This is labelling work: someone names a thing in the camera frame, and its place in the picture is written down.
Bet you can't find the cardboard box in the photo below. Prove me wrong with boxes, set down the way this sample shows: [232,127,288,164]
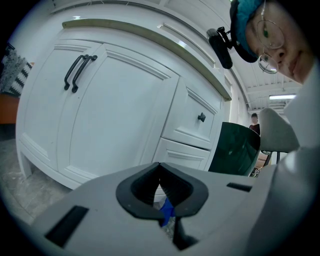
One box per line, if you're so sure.
[254,153,270,169]

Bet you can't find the black white patterned cushion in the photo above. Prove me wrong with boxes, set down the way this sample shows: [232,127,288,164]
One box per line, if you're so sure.
[0,48,34,98]

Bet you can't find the white vanity cabinet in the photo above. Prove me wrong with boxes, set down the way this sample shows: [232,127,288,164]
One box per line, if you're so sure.
[14,14,234,191]

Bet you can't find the round metal eyeglasses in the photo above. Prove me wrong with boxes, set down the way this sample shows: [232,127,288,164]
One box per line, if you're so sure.
[255,1,286,75]

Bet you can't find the orange sofa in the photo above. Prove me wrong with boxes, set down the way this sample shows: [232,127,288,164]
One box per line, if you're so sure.
[0,62,36,126]

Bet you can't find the grey chair black legs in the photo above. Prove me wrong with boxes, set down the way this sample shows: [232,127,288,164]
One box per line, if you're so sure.
[258,107,301,166]

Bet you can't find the black door handle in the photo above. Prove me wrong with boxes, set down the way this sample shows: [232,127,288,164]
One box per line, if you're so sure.
[71,54,99,94]
[63,53,90,91]

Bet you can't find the blue cloth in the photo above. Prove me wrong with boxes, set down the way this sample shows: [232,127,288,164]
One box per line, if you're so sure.
[158,197,176,228]

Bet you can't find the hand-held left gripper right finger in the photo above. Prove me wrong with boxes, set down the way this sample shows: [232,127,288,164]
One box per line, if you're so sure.
[159,162,259,256]

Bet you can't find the white cabinet door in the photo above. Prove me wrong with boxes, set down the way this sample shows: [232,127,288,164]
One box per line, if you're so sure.
[55,43,181,181]
[18,39,105,174]

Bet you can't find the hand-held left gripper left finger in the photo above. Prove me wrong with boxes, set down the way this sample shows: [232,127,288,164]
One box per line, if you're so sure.
[44,162,174,256]

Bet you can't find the black head-worn camera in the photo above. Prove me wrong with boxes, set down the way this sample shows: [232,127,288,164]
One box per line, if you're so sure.
[205,25,235,71]

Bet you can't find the teal black cap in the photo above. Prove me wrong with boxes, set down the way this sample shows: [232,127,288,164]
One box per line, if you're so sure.
[229,0,266,64]

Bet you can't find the person's head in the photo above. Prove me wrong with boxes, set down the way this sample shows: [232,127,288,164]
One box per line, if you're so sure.
[229,0,316,85]

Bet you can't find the ceiling strip light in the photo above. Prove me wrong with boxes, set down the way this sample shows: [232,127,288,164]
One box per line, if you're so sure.
[268,93,297,101]

